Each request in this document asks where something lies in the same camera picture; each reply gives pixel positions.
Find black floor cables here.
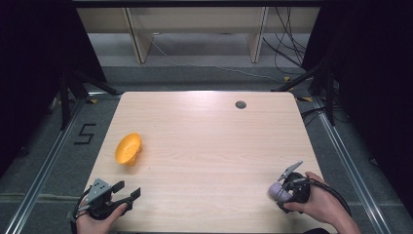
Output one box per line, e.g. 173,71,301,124
299,104,347,128

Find hand-held gripper cable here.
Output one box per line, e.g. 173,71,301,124
291,176,353,216
65,187,93,228

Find black metal stand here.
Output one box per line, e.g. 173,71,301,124
57,68,122,132
271,60,339,127

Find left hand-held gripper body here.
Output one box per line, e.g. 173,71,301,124
77,177,133,221

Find light purple cup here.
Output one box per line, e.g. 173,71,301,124
268,181,294,203

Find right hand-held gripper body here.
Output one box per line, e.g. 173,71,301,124
277,160,312,215

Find left hand-held gripper cable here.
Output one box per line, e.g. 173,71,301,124
65,187,93,228

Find yellow plastic bowl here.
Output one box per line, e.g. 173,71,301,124
114,132,143,168

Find right hand-held gripper cable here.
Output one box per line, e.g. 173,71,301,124
291,176,353,216

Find black hanging cables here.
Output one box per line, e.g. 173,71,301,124
261,6,309,76

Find person's right hand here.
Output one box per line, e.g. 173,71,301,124
282,171,346,226

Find metal floor rail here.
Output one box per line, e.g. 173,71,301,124
311,97,393,234
3,93,122,234

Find black curtain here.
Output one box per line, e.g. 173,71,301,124
0,0,109,178
301,0,413,217

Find person's left hand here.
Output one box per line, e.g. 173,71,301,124
75,202,129,234

